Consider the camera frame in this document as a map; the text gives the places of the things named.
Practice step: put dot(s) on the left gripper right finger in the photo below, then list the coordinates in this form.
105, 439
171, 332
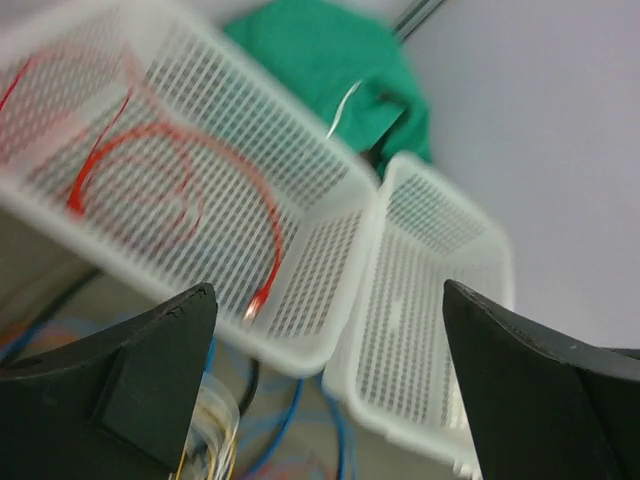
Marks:
541, 404

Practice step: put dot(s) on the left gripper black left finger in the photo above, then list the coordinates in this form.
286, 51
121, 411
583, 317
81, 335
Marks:
113, 405

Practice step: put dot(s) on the white rectangular basket right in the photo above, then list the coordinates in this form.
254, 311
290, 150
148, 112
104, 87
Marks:
392, 367

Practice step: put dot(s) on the white rectangular basket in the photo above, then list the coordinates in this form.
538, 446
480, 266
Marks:
392, 367
143, 140

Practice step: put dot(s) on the white rectangular basket centre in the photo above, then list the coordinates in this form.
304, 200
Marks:
143, 140

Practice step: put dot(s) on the green cloth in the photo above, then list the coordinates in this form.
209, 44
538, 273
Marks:
345, 67

